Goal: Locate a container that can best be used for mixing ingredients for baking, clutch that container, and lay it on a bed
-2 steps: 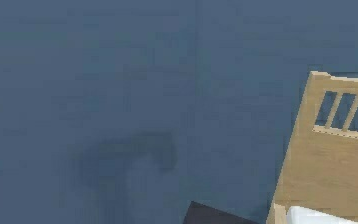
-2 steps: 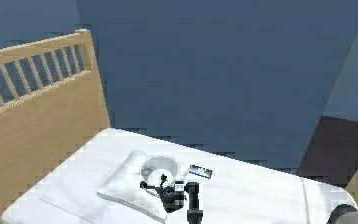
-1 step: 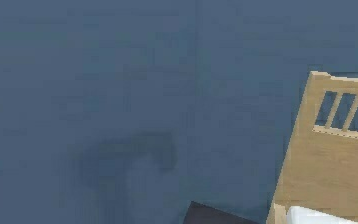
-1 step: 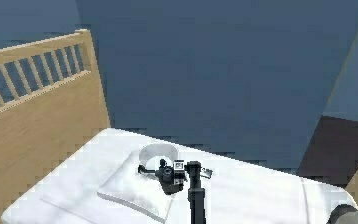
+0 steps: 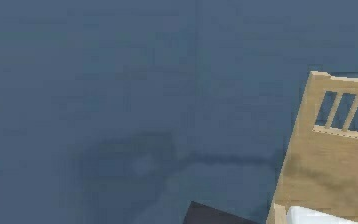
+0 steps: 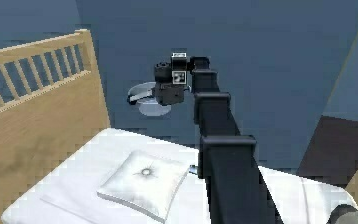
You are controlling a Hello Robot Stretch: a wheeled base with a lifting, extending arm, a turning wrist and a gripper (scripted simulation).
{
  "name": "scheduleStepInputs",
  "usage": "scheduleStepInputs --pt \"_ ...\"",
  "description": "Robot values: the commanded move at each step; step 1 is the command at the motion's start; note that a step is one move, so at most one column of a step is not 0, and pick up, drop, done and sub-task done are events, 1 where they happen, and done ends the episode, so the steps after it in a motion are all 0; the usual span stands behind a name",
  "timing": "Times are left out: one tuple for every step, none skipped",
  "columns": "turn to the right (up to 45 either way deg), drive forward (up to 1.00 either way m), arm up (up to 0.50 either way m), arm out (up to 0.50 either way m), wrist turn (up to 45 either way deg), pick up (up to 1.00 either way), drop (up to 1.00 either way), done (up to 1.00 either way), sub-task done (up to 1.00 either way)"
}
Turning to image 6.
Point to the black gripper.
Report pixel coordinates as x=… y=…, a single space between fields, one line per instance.
x=167 y=93

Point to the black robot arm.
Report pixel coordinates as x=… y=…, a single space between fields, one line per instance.
x=230 y=173

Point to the light wooden bed white mattress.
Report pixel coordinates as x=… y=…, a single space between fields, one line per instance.
x=37 y=133

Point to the white square pillow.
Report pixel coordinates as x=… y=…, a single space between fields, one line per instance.
x=143 y=186

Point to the grey rounded cushion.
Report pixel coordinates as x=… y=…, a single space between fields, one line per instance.
x=347 y=216

